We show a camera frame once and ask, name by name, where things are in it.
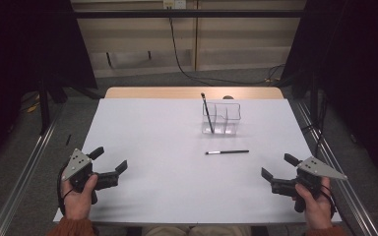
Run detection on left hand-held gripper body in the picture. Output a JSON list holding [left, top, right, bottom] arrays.
[[61, 147, 121, 206]]

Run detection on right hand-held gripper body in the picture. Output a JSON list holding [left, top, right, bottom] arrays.
[[270, 155, 348, 214]]

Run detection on clear plastic compartment organizer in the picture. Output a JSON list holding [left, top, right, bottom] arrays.
[[201, 101, 242, 136]]

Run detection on black makeup brush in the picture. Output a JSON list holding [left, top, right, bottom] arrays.
[[200, 92, 216, 135], [205, 149, 250, 155]]

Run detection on person's left hand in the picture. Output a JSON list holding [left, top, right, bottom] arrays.
[[60, 174, 98, 221]]

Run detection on person's right hand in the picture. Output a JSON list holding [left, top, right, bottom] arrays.
[[291, 176, 335, 230]]

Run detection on white table board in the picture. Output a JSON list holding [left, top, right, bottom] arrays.
[[52, 97, 343, 226]]

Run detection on black metal stand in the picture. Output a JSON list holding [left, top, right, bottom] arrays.
[[37, 78, 52, 136]]

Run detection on wooden table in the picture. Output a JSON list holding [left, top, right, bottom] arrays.
[[103, 86, 284, 100]]

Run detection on person's beige trousers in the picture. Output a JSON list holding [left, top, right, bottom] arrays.
[[141, 225, 252, 236]]

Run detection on dark curtain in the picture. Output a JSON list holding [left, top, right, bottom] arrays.
[[280, 0, 378, 189], [0, 0, 98, 175]]

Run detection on black horizontal bar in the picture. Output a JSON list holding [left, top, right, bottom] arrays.
[[73, 9, 306, 19]]

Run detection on left hand-held gripper black cable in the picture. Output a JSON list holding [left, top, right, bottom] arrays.
[[56, 161, 75, 217]]

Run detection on metal floor rail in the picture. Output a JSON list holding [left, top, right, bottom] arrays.
[[0, 109, 64, 236], [294, 99, 378, 236]]

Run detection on long black wall cable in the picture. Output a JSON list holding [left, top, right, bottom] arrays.
[[167, 8, 286, 87]]

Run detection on white wall socket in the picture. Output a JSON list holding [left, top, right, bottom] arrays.
[[162, 0, 187, 10]]

